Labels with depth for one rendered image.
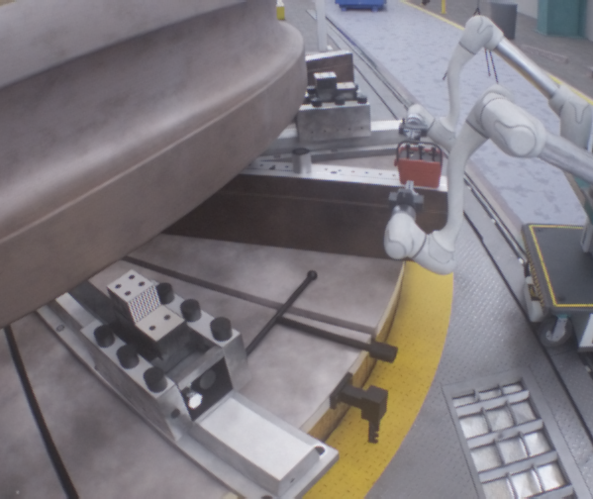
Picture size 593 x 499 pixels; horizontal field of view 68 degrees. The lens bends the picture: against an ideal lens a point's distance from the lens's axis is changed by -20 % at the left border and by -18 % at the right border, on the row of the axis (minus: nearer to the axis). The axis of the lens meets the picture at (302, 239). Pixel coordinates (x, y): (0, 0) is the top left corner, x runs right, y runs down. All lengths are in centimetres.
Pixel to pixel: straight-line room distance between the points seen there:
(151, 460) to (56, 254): 74
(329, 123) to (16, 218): 216
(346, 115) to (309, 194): 97
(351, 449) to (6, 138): 165
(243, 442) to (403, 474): 70
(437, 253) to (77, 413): 144
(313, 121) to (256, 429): 206
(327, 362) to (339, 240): 68
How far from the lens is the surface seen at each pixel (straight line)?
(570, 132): 242
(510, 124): 147
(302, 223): 241
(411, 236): 179
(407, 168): 217
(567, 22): 1121
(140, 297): 153
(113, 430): 189
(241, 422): 160
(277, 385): 188
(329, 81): 323
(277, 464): 150
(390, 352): 191
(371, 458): 203
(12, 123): 154
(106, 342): 162
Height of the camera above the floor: 173
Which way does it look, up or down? 34 degrees down
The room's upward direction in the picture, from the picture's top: 5 degrees counter-clockwise
